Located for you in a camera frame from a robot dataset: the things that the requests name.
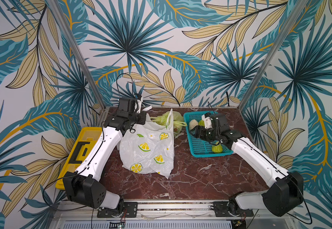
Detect white pear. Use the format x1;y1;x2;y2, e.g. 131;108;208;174
188;119;199;130

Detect white lemon print plastic bags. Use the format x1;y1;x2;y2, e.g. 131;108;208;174
119;114;175;179

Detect green avocado print plastic bag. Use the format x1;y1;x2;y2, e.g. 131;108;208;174
151;111;187;136

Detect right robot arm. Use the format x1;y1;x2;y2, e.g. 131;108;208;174
188;112;305;217

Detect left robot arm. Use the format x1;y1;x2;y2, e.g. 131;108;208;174
62;94;147;216

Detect green pear basket right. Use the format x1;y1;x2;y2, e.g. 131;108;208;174
211;144;223;154

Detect teal plastic basket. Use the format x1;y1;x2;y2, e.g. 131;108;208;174
183;111;233;158

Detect yellow plastic toolbox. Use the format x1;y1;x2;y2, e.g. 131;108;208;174
58;127;102;178

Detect left metal corner post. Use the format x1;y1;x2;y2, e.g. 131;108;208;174
47;0;106;111

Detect metal corner post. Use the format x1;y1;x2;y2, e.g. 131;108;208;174
238;0;308;111
47;0;106;111

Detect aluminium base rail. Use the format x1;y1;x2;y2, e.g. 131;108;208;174
49;199;300;229

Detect right metal corner post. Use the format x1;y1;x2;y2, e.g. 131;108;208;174
238;0;308;111

